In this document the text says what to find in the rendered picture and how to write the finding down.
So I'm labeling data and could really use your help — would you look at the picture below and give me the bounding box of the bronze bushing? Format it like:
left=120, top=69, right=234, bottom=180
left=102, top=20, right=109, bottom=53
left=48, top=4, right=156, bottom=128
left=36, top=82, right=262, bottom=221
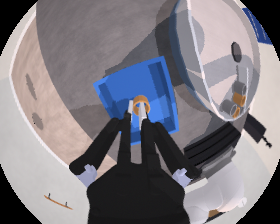
left=232, top=106, right=240, bottom=118
left=233, top=92, right=246, bottom=107
left=133, top=95, right=150, bottom=116

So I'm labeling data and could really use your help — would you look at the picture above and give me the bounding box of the blue crate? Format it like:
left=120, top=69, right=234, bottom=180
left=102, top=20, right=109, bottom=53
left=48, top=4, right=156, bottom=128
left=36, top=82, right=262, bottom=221
left=93, top=56, right=179, bottom=145

